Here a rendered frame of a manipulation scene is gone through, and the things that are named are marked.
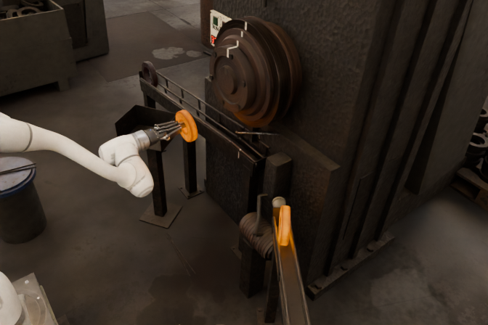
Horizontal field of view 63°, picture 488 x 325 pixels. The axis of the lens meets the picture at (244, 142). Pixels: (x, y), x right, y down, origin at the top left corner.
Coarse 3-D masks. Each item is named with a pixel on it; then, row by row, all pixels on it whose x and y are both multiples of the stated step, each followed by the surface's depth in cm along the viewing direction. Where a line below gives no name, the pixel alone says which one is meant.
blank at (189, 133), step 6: (180, 114) 185; (186, 114) 183; (180, 120) 188; (186, 120) 182; (192, 120) 182; (186, 126) 184; (192, 126) 182; (186, 132) 190; (192, 132) 182; (186, 138) 190; (192, 138) 184
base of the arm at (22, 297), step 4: (20, 296) 155; (24, 296) 156; (20, 300) 153; (24, 300) 154; (24, 304) 153; (24, 308) 151; (24, 312) 148; (20, 316) 145; (24, 316) 148; (28, 316) 150; (20, 320) 145; (24, 320) 147; (28, 320) 148; (16, 324) 143; (20, 324) 145; (24, 324) 146; (28, 324) 146; (32, 324) 147
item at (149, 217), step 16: (128, 112) 216; (144, 112) 223; (160, 112) 219; (128, 128) 220; (144, 128) 226; (160, 144) 205; (160, 160) 228; (160, 176) 233; (160, 192) 238; (160, 208) 246; (176, 208) 256; (160, 224) 245
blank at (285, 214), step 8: (280, 208) 160; (288, 208) 154; (280, 216) 158; (288, 216) 151; (280, 224) 160; (288, 224) 149; (280, 232) 151; (288, 232) 149; (280, 240) 151; (288, 240) 150
